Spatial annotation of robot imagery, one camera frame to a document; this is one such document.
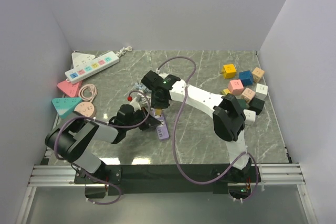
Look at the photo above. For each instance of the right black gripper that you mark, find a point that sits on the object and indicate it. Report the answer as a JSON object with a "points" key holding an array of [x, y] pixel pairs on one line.
{"points": [[155, 104]]}

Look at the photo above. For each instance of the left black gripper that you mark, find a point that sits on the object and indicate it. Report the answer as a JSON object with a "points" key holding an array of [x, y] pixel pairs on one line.
{"points": [[150, 121]]}

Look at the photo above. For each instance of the orange plug adapter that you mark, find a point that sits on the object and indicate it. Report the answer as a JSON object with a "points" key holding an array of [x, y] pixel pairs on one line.
{"points": [[225, 92], [158, 112]]}

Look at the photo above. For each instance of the purple power strip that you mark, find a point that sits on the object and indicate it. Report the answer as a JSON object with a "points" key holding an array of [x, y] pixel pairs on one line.
{"points": [[162, 130]]}

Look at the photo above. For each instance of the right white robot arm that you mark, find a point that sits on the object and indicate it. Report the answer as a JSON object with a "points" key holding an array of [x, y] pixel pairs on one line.
{"points": [[227, 115]]}

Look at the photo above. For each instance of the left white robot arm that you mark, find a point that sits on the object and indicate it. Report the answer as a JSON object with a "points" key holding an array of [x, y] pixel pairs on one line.
{"points": [[70, 138]]}

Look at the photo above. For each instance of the pink round socket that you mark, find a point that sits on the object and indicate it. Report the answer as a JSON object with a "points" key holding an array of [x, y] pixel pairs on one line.
{"points": [[86, 109]]}

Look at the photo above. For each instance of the yellow cube socket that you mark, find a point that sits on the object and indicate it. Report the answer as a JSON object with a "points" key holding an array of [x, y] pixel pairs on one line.
{"points": [[228, 71]]}

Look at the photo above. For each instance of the pink triangle socket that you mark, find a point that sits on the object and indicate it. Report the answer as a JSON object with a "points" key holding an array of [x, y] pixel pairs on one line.
{"points": [[69, 89]]}

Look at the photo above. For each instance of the teal triangle socket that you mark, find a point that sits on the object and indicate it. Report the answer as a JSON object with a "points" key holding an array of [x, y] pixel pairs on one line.
{"points": [[64, 106]]}

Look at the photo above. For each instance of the dark green cube socket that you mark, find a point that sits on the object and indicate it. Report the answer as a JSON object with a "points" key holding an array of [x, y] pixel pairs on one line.
{"points": [[243, 104]]}

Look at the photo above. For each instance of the light pink cube socket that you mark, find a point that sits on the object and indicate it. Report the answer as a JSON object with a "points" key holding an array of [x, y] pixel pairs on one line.
{"points": [[248, 94]]}

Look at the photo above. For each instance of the white triangle socket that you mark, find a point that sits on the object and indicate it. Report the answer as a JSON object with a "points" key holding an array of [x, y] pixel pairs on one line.
{"points": [[79, 58]]}

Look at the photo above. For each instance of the blue cube socket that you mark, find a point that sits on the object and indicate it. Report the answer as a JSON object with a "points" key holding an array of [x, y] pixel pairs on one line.
{"points": [[246, 78]]}

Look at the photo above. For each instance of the white plug adapter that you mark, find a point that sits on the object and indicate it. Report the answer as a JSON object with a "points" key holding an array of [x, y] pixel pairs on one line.
{"points": [[250, 116]]}

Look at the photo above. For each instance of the black cube socket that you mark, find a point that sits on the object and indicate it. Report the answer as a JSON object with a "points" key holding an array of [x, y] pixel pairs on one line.
{"points": [[256, 105]]}

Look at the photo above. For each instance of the tan cube socket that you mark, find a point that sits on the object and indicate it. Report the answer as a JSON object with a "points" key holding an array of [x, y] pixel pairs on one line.
{"points": [[257, 74]]}

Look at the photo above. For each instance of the white cube socket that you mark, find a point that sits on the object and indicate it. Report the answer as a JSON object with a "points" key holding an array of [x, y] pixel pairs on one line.
{"points": [[261, 91]]}

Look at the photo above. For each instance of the black base crossbar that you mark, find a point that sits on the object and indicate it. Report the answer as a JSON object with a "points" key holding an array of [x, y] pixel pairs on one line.
{"points": [[139, 179]]}

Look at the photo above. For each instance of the long white power strip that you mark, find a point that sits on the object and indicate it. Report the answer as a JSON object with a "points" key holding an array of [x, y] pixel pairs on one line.
{"points": [[92, 67]]}

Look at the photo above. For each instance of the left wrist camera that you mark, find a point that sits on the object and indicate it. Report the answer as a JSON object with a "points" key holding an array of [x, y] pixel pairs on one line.
{"points": [[136, 102]]}

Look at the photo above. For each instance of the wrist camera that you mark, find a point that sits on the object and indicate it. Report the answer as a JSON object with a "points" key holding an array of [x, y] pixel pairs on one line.
{"points": [[161, 73], [136, 102]]}

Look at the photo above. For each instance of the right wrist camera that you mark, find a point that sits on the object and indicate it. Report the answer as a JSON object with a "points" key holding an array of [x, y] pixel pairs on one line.
{"points": [[161, 73]]}

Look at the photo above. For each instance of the aluminium frame rail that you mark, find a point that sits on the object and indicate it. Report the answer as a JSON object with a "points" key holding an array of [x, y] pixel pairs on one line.
{"points": [[64, 176]]}

